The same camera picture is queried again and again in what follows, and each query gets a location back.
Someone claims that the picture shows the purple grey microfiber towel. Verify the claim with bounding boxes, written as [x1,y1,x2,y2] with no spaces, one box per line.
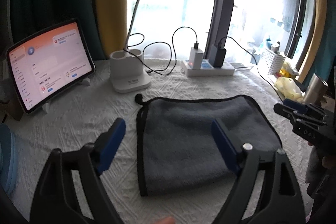
[135,94,282,197]

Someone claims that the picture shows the steel thermos bottle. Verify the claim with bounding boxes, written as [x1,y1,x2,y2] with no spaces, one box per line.
[303,73,329,105]

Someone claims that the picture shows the yellow plastic snack bags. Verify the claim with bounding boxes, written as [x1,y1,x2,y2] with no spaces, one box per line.
[274,61,303,103]

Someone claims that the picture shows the white perforated basket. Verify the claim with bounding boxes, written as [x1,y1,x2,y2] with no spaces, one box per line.
[258,48,285,75]

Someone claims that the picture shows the white textured tablecloth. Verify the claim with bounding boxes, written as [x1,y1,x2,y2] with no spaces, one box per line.
[6,61,311,223]

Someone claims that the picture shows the white tablet stand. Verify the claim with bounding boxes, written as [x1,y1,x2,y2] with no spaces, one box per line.
[42,77,91,114]

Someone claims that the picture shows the black charger adapter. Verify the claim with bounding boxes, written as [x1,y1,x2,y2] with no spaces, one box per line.
[209,45,226,68]

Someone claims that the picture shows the white power strip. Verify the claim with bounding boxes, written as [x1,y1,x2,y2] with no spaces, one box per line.
[181,60,235,77]

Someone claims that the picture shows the white charger adapter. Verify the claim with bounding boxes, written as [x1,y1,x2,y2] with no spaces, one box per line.
[188,42,203,70]

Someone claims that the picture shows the tablet with lit screen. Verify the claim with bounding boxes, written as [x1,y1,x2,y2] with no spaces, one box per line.
[6,19,96,114]

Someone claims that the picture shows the white desk lamp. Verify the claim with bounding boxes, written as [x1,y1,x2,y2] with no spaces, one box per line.
[109,0,205,94]

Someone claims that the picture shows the yellow curtain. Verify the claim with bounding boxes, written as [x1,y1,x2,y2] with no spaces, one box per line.
[90,0,129,59]

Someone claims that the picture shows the black charger cable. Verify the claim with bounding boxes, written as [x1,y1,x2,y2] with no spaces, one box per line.
[219,36,284,101]

